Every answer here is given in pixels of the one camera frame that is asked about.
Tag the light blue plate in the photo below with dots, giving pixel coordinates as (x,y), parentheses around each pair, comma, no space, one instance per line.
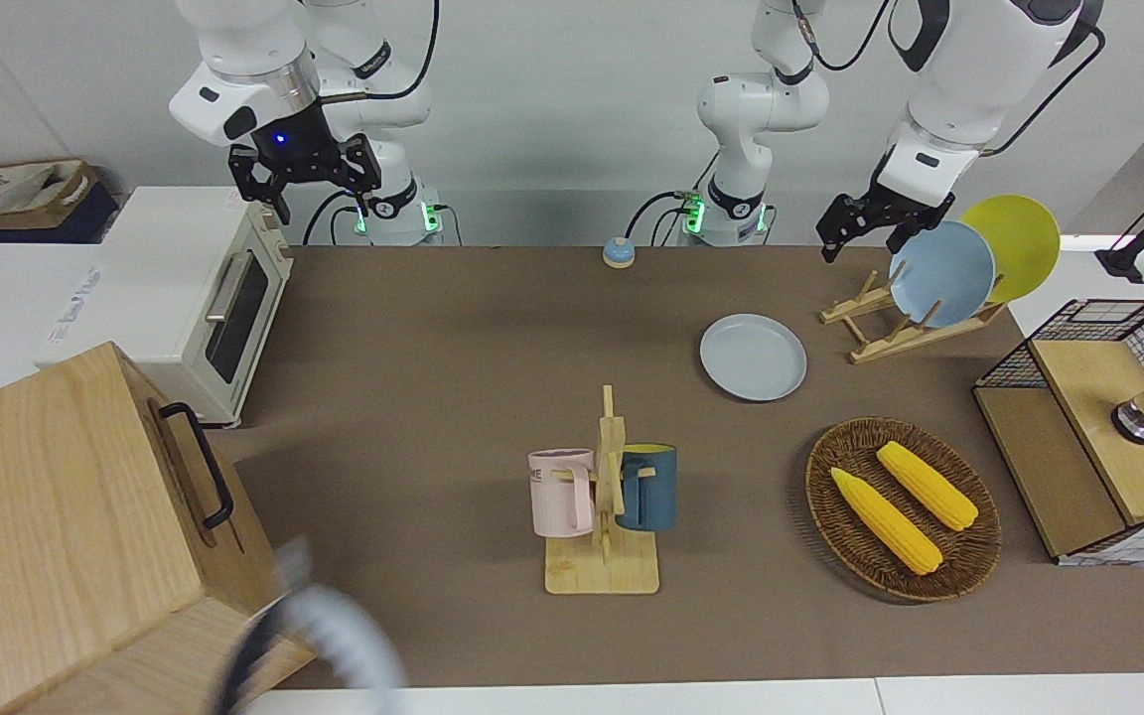
(941,273)

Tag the wooden plate rack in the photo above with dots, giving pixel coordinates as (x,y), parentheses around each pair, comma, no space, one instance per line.
(905,338)

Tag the wooden mug rack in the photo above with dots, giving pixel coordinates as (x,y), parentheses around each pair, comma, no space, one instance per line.
(608,566)

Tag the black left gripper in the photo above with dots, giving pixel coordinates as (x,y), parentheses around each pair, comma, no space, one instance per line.
(880,212)

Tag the cardboard box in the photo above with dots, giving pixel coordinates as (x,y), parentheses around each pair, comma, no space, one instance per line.
(16,194)

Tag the wooden cabinet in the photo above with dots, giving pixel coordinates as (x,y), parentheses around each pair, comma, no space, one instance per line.
(56,516)

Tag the white toaster oven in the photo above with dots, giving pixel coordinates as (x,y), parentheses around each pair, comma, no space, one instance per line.
(175,298)

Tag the yellow corn cob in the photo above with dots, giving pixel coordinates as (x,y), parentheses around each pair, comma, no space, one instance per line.
(928,485)
(885,521)

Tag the dark blue mug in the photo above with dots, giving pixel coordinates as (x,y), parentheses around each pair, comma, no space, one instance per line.
(653,489)

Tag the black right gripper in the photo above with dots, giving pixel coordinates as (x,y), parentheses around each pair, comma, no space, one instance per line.
(306,149)

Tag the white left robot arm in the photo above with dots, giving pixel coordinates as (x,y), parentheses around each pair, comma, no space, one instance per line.
(969,70)

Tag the gray plate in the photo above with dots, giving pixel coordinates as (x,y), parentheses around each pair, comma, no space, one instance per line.
(753,357)

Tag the pink mug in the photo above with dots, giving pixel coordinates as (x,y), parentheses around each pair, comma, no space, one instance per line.
(560,495)

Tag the brown wicker basket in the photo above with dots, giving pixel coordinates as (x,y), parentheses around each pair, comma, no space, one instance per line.
(830,497)

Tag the yellow plate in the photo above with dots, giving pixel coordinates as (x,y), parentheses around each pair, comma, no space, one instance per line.
(1024,243)

